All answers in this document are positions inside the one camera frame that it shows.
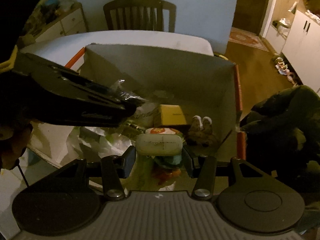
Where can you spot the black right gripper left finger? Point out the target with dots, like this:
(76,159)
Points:
(113,169)

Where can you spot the pair of small shoes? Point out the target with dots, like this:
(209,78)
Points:
(284,68)

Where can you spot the dark green upholstered chair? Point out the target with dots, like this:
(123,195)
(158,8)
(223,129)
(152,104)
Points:
(282,136)

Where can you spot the white drawer sideboard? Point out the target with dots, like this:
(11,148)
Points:
(53,19)

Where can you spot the brown plush slippers toy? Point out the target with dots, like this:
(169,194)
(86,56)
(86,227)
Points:
(201,132)

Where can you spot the small yellow cardboard box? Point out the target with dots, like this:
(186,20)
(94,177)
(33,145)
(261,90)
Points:
(169,115)

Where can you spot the silver foil snack bag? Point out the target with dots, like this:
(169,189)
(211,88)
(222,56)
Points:
(140,121)

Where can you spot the dark wooden chair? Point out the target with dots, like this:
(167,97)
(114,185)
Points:
(139,15)

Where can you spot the green white plastic bag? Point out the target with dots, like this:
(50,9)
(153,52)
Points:
(94,143)

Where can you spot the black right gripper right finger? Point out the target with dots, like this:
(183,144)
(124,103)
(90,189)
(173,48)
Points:
(203,168)

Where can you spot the person left hand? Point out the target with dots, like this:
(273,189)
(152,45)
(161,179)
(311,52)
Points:
(14,141)

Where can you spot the white wall cabinet unit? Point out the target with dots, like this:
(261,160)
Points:
(293,32)

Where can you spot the dark crinkled plastic packet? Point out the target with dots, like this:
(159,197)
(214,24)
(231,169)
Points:
(126,95)

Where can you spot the dark brown entrance door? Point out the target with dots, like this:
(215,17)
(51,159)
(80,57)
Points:
(249,15)

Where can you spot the red cardboard shoe box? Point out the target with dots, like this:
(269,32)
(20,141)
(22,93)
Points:
(201,84)

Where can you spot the patterned door mat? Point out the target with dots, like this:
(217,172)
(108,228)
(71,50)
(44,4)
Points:
(246,38)

